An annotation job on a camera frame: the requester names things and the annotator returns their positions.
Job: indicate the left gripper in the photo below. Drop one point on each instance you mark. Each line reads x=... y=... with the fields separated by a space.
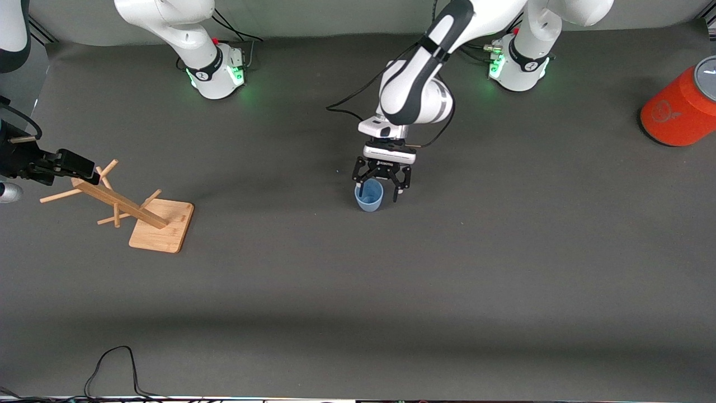
x=382 y=166

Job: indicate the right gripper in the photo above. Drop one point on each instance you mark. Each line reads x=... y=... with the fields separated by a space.
x=21 y=159

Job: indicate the light blue plastic cup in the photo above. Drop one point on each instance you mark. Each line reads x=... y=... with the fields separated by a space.
x=369 y=202

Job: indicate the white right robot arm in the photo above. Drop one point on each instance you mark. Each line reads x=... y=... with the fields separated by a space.
x=190 y=33

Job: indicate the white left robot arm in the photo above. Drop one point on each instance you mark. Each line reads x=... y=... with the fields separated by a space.
x=417 y=95

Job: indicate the wooden cup rack stand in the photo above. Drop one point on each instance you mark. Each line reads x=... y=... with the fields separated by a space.
x=159 y=232

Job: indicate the small black edge object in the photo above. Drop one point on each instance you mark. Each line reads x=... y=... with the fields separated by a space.
x=4 y=101

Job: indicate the orange cylinder with grey lid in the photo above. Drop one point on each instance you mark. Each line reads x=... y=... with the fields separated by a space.
x=677 y=112

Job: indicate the dark metal frame rail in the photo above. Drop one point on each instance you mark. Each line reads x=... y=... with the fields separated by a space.
x=39 y=29

